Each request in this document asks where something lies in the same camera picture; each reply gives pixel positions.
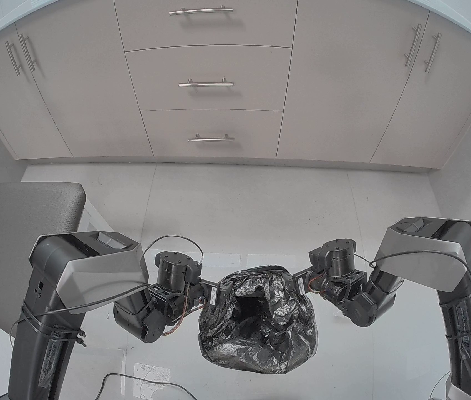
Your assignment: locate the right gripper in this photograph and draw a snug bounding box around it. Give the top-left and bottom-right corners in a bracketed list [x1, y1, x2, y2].
[294, 267, 324, 296]

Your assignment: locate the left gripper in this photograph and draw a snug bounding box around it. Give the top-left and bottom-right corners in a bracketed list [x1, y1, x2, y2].
[196, 279, 230, 308]

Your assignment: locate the black plastic bag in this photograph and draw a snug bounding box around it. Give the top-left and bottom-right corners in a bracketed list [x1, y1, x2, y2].
[199, 265, 317, 376]

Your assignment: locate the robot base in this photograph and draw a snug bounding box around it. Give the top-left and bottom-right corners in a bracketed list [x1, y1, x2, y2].
[444, 383, 467, 400]

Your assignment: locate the grey padded chair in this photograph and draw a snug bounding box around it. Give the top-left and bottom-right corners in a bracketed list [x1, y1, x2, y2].
[0, 182, 113, 307]

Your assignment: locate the beige cabinet with drawers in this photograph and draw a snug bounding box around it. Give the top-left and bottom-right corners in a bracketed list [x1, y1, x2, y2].
[0, 0, 471, 172]

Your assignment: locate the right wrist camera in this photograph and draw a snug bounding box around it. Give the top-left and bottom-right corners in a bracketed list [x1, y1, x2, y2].
[309, 246, 328, 272]

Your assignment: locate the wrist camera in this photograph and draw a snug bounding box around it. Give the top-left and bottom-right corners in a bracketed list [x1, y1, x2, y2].
[183, 259, 204, 285]
[309, 246, 328, 272]

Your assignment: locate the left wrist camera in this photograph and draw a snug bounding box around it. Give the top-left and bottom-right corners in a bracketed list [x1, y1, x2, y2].
[183, 259, 204, 285]

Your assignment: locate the black cable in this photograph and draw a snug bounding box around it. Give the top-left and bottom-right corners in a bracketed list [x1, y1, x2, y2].
[353, 249, 471, 291]
[98, 372, 198, 400]
[10, 234, 203, 338]

